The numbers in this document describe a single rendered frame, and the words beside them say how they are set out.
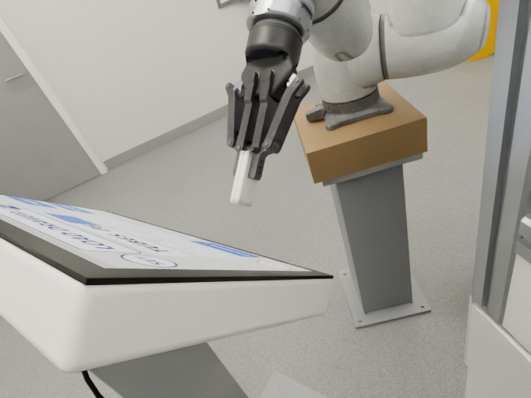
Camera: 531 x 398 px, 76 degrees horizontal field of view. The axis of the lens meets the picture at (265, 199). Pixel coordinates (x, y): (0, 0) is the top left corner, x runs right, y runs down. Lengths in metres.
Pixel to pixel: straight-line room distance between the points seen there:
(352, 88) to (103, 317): 0.83
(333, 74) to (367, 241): 0.57
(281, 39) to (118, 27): 3.08
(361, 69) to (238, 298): 0.73
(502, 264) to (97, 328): 0.31
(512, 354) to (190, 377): 0.40
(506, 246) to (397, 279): 1.09
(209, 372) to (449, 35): 0.80
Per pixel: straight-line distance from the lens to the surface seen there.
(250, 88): 0.48
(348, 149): 0.90
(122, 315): 0.21
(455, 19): 0.89
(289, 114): 0.45
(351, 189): 1.06
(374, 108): 0.98
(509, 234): 0.33
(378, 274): 1.36
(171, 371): 0.54
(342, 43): 0.65
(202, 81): 3.66
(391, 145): 0.93
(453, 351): 1.48
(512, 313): 0.40
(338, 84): 0.93
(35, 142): 3.70
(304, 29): 0.51
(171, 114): 3.67
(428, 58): 0.90
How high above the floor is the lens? 1.30
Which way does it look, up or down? 35 degrees down
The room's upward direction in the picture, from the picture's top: 21 degrees counter-clockwise
